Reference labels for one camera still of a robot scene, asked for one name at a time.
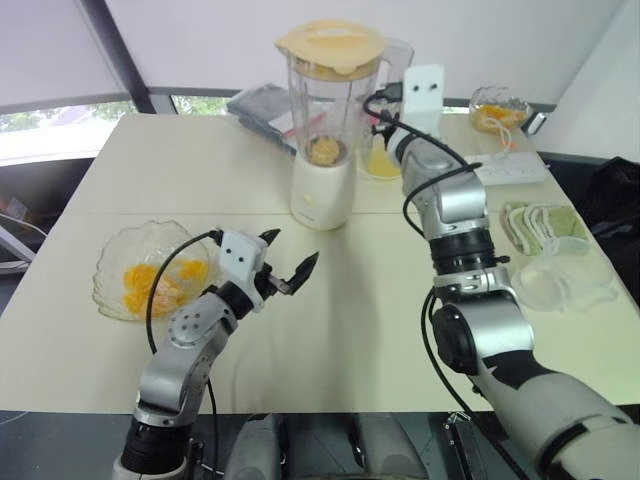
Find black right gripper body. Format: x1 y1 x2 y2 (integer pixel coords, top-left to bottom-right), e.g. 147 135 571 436
373 81 407 103

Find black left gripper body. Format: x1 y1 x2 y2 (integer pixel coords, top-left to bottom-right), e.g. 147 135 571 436
254 266 295 304

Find clear blender jar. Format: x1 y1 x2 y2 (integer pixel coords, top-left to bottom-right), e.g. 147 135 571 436
285 37 417 167

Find cream blender lid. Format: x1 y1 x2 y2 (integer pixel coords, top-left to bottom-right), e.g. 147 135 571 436
273 18 388 81

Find orange fruit pieces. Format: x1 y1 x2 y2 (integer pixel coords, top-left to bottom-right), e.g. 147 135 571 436
121 258 210 320

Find small glass bowl with fruit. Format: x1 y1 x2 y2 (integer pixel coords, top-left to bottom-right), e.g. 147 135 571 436
468 85 532 134

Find cream blender base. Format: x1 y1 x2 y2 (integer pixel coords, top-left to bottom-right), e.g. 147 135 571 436
290 143 358 232

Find measuring cup with yellow juice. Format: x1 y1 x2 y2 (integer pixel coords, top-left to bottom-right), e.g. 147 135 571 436
360 133 404 181

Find bagged dark cloth package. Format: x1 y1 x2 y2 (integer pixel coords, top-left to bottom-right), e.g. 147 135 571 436
226 84 297 153

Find white power strip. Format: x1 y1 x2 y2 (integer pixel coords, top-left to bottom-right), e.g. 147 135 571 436
464 152 551 186

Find wavy glass bowl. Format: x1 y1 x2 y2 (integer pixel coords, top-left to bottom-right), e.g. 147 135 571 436
91 217 224 324

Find grey rounded leg shape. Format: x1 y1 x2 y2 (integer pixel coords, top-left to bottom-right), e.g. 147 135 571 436
223 413 282 480
348 413 427 480

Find green white-edged cloth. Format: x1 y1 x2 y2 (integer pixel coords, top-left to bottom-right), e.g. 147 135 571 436
502 201 529 255
543 203 590 245
520 203 541 251
531 203 554 246

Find white roller blind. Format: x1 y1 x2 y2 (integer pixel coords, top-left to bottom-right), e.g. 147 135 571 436
102 0 606 101
0 0 132 107

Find empty clear plastic measuring cup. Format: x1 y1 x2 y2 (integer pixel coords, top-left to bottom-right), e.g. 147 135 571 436
514 235 619 314

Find dark clothed person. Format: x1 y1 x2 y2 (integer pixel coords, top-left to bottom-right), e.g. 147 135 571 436
573 156 640 282

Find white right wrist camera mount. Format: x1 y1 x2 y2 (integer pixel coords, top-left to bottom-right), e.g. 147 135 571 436
403 63 447 137

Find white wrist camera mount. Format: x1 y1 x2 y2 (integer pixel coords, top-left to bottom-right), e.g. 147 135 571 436
403 63 447 137
217 229 269 314

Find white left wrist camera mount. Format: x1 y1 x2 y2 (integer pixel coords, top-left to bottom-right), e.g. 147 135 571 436
217 229 269 314

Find white string with orange tag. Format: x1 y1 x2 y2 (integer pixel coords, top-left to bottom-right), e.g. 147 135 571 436
491 116 517 152

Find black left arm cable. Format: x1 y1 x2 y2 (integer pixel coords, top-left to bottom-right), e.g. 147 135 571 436
144 228 225 474

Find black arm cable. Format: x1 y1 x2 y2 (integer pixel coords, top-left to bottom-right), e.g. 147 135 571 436
363 89 531 480
144 228 225 474

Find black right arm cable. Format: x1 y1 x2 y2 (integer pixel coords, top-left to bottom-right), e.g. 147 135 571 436
363 89 531 480

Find metal table frame bracket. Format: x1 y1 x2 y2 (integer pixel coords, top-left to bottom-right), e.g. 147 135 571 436
442 410 502 480

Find white frame object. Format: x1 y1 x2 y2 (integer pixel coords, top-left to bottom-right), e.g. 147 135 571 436
0 211 37 275

